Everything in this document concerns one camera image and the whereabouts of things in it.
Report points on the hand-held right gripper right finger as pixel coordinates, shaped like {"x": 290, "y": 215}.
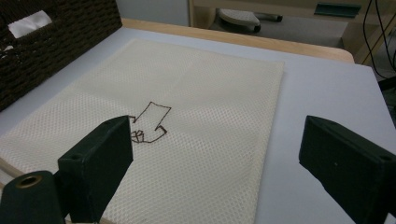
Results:
{"x": 348, "y": 161}

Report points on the cream mesh laundry bag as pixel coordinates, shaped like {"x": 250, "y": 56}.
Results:
{"x": 202, "y": 102}

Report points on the grey office chair base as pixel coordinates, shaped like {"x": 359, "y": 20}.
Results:
{"x": 238, "y": 18}

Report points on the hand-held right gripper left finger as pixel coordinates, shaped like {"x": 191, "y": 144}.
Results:
{"x": 96, "y": 161}

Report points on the green box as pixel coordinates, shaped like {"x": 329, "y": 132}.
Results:
{"x": 337, "y": 9}

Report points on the dark brown wicker basket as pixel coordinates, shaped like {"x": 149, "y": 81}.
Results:
{"x": 68, "y": 53}

